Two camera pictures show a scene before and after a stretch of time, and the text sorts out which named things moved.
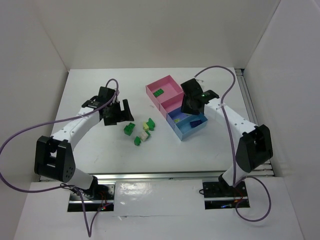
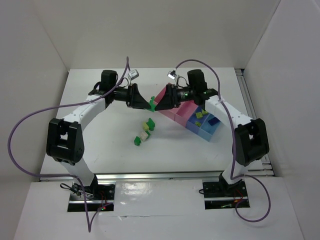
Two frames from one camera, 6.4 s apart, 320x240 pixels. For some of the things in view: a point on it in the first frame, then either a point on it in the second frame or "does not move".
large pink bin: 163,89 to 170,112
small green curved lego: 137,141 does not move
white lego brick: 143,136 does not move
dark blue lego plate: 194,123 to 214,121
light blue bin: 190,125 to 208,126
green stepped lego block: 128,129 to 152,103
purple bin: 175,116 to 196,120
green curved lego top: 150,123 does not move
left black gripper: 116,113 to 132,95
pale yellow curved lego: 145,126 does not move
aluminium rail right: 267,168 does not move
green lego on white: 148,134 does not move
